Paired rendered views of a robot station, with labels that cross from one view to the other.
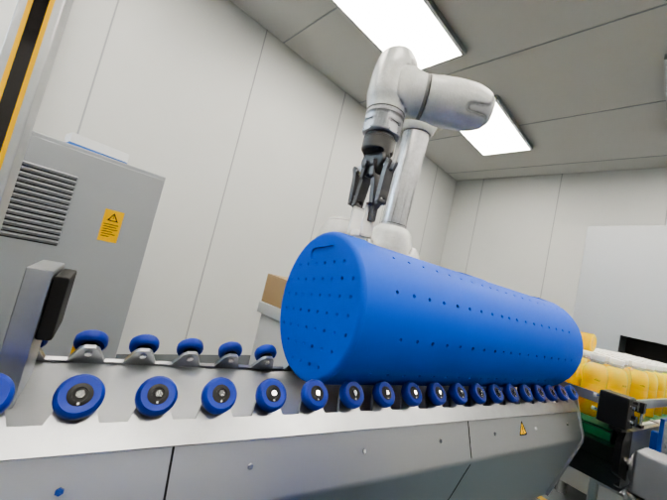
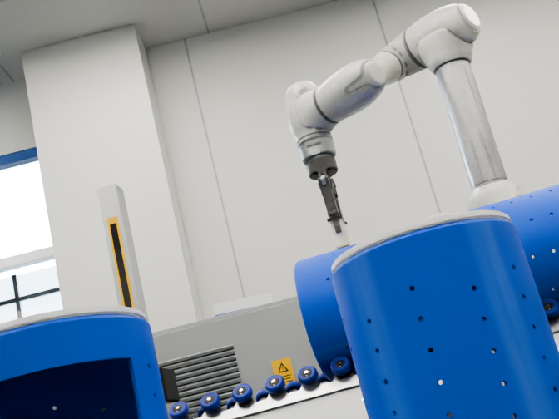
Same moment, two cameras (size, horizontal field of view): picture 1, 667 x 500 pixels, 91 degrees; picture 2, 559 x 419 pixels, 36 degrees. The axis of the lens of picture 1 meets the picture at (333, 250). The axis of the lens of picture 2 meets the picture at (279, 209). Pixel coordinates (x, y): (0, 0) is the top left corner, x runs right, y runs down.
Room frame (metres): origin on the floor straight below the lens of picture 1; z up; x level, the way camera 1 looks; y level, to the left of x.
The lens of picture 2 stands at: (-0.85, -1.32, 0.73)
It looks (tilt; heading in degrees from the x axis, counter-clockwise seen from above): 18 degrees up; 42
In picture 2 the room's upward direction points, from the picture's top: 14 degrees counter-clockwise
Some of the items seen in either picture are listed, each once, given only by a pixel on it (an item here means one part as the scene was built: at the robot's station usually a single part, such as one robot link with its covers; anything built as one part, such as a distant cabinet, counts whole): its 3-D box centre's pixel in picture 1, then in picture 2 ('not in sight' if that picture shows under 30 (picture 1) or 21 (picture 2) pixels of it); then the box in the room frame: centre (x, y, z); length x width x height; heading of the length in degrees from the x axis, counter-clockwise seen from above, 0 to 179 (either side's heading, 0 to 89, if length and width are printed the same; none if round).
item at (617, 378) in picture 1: (612, 391); not in sight; (1.12, -1.02, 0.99); 0.07 x 0.07 x 0.19
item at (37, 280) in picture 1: (37, 326); (165, 401); (0.42, 0.33, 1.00); 0.10 x 0.04 x 0.15; 33
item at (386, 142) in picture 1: (375, 157); (324, 177); (0.74, -0.05, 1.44); 0.08 x 0.07 x 0.09; 33
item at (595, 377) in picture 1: (593, 386); not in sight; (1.12, -0.95, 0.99); 0.07 x 0.07 x 0.19
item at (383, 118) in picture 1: (382, 127); (317, 150); (0.74, -0.05, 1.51); 0.09 x 0.09 x 0.06
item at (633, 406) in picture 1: (613, 410); not in sight; (1.01, -0.93, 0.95); 0.10 x 0.07 x 0.10; 33
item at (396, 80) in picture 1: (397, 84); (309, 110); (0.74, -0.06, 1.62); 0.13 x 0.11 x 0.16; 89
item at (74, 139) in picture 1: (96, 152); (243, 310); (1.60, 1.24, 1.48); 0.24 x 0.12 x 0.08; 140
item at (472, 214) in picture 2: not in sight; (420, 248); (0.23, -0.60, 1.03); 0.28 x 0.28 x 0.01
